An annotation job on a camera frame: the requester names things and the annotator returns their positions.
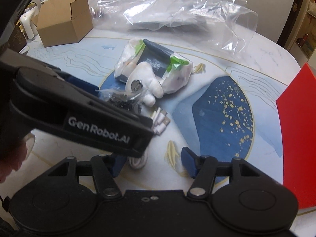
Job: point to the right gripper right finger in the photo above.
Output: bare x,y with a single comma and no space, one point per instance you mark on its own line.
202,170

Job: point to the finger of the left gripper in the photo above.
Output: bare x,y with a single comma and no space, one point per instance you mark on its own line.
76,82

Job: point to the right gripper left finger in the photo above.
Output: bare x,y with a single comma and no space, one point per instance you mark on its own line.
105,169

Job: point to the bag of black screws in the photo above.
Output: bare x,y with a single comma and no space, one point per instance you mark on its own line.
127,100

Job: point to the white plush toy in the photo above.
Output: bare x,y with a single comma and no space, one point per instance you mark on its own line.
144,79

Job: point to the white green package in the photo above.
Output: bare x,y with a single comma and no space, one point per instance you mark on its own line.
170,69

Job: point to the red white storage box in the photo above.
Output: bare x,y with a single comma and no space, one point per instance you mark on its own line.
296,109

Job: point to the person's left hand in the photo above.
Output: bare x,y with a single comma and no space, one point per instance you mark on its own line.
13,161

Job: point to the white handheld appliance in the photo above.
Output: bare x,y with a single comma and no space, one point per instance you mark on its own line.
28,25

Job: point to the brown cardboard box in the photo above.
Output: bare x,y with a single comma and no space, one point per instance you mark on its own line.
62,22

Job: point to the large clear plastic bag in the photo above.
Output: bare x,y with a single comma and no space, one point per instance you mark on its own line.
223,25

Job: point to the white cabinet with shelves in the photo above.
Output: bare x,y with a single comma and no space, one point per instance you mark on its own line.
301,41

